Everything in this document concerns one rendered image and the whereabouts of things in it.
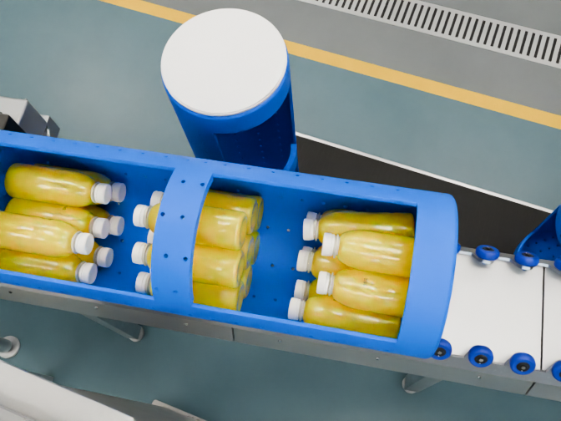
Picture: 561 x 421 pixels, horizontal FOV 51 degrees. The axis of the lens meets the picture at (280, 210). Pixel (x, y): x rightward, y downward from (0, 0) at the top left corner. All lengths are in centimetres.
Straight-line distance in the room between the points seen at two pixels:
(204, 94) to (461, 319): 70
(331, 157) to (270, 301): 111
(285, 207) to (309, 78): 142
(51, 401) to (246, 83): 72
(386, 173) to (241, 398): 94
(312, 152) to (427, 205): 126
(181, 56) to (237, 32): 13
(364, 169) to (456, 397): 84
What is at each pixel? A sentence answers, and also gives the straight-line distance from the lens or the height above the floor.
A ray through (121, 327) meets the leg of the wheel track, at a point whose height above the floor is 23.
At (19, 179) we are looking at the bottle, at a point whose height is 113.
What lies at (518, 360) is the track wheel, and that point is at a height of 98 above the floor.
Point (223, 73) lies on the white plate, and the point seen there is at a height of 104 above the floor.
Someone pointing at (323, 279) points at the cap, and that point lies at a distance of 99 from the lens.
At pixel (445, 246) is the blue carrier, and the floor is 123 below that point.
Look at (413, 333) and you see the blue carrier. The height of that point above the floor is 117.
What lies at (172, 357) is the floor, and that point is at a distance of 217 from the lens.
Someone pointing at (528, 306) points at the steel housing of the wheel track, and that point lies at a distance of 126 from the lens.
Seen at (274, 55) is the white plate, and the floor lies 104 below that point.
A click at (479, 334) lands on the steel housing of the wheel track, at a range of 122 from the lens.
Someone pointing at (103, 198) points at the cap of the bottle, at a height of 111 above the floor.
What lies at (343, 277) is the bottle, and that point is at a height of 114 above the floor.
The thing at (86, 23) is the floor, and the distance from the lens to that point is 291.
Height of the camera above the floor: 209
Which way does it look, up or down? 68 degrees down
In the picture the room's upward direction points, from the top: 10 degrees counter-clockwise
